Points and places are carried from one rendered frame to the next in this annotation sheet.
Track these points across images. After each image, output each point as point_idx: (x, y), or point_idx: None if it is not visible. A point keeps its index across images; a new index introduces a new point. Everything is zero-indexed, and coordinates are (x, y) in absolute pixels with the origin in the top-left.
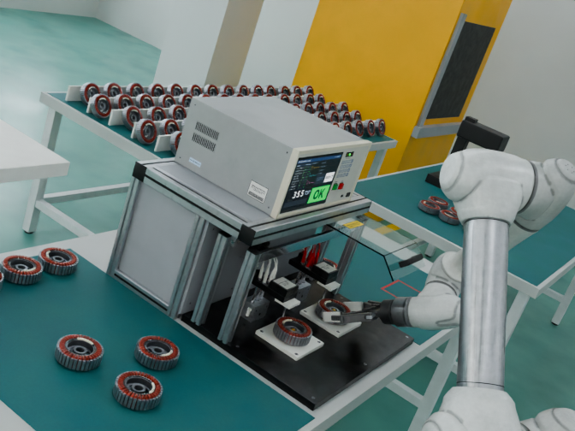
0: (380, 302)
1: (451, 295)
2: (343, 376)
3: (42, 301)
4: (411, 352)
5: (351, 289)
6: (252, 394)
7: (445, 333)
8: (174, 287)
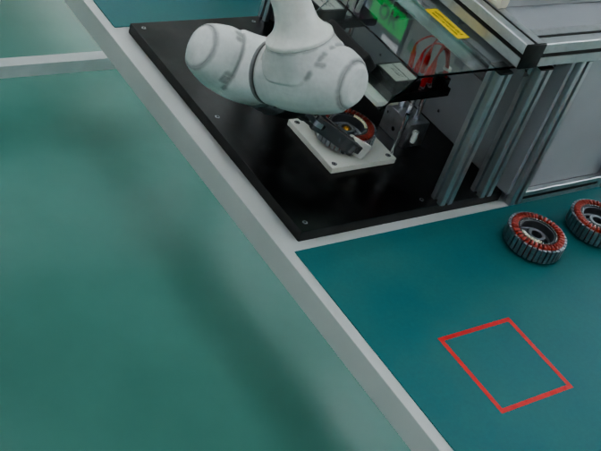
0: (334, 127)
1: (232, 29)
2: (186, 77)
3: None
4: (268, 223)
5: (479, 256)
6: (165, 4)
7: (348, 334)
8: None
